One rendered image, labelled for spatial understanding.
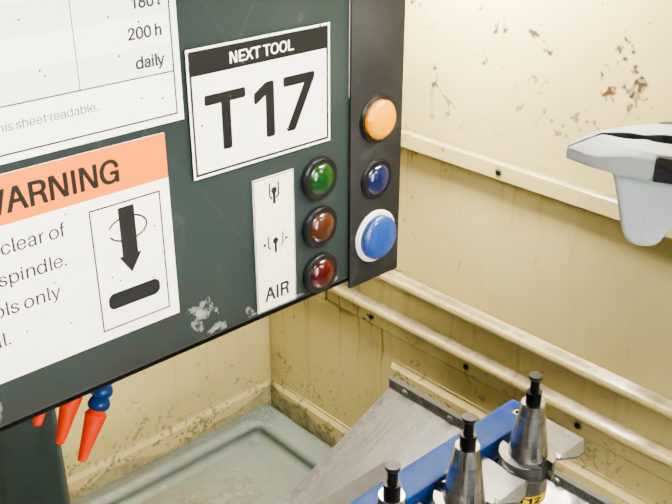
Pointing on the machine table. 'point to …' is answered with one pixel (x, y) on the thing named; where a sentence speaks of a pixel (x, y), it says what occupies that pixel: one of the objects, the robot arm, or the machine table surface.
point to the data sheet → (85, 72)
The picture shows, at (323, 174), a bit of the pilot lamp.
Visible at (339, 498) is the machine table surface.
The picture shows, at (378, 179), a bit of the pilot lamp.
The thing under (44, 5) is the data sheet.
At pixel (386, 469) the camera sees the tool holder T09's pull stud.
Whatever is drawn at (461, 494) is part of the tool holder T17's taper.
